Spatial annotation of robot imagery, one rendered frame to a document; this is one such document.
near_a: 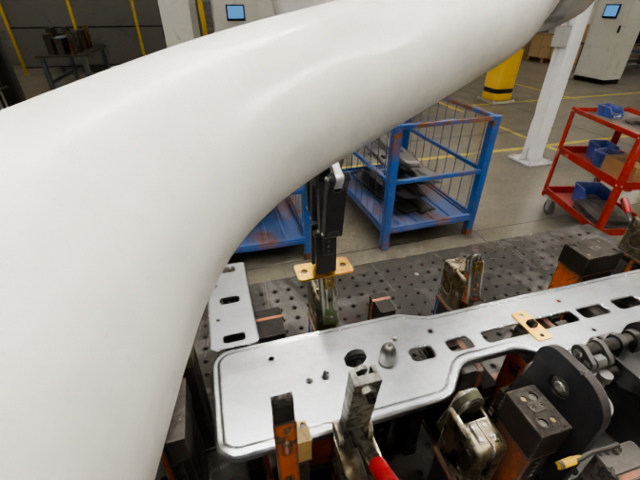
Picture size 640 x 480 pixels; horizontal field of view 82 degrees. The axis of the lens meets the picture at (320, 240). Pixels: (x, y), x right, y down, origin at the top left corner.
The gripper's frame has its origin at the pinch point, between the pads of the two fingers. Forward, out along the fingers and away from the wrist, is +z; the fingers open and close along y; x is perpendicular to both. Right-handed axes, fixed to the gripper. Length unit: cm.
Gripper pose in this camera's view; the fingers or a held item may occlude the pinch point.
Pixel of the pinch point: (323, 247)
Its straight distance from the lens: 52.7
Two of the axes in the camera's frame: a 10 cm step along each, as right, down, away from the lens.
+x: -9.6, 1.6, -2.4
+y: -2.8, -5.2, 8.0
